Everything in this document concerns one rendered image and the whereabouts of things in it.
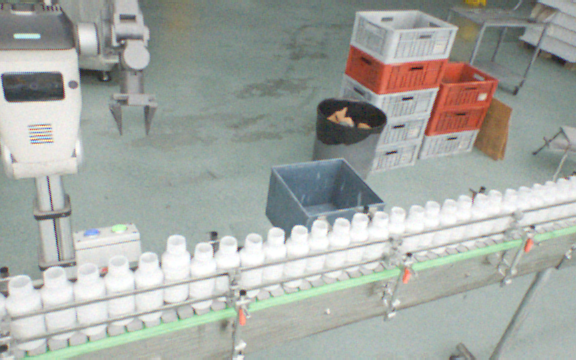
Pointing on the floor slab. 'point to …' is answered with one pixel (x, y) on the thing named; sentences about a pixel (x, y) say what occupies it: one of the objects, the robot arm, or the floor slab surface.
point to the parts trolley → (500, 39)
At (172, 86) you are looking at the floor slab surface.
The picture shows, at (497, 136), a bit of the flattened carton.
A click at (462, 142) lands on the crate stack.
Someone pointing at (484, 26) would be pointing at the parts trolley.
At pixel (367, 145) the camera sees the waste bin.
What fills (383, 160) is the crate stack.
